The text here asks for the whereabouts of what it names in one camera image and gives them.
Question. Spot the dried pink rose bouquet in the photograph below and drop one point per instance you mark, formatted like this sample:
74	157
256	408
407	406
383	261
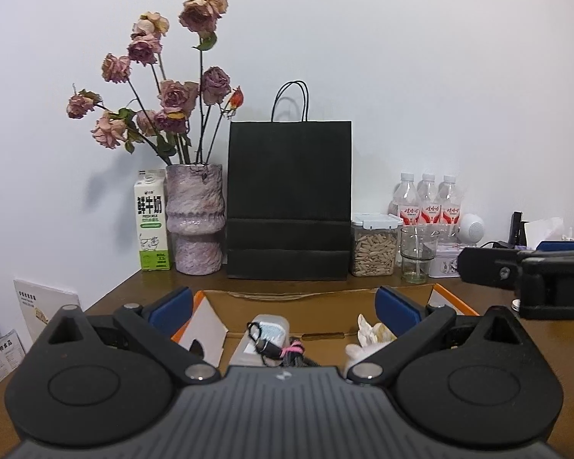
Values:
187	111

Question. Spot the clear jar with seeds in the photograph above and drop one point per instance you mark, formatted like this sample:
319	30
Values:
374	244

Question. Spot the red cardboard pumpkin box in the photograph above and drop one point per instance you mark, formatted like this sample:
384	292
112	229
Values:
324	322

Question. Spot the translucent plastic container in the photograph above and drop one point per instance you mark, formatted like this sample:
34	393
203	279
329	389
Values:
275	328

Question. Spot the clear glass cup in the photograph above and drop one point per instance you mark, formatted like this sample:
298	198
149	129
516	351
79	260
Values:
418	248

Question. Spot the white booklet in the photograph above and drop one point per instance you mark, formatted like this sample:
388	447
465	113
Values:
39	303

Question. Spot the white yellow plush toy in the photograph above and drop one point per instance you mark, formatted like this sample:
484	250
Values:
370	339

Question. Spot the right water bottle red label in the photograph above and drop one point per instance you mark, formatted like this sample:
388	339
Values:
449	199

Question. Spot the left water bottle red label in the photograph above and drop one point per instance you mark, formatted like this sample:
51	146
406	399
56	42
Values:
405	203

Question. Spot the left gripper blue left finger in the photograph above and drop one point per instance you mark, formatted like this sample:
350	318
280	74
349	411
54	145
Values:
149	331

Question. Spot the black paper shopping bag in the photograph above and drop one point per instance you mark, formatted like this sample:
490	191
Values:
289	200

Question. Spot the middle water bottle red label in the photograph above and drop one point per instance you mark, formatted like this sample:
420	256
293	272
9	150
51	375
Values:
429	206

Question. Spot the purple ceramic vase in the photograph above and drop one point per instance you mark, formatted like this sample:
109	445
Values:
196	217

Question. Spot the water bottle red label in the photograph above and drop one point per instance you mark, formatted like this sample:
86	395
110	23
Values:
429	206
449	199
405	203

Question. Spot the black cable bundle pink tie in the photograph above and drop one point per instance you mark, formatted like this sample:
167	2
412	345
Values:
293	355

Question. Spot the purple tissue pack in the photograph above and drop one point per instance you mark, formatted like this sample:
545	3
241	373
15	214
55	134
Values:
552	229

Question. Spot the white tin box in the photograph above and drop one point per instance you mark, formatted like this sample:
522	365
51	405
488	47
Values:
444	264

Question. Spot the green white milk carton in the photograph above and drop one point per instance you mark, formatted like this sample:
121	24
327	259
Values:
150	212

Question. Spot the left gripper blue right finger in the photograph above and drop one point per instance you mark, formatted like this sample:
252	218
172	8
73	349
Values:
419	330

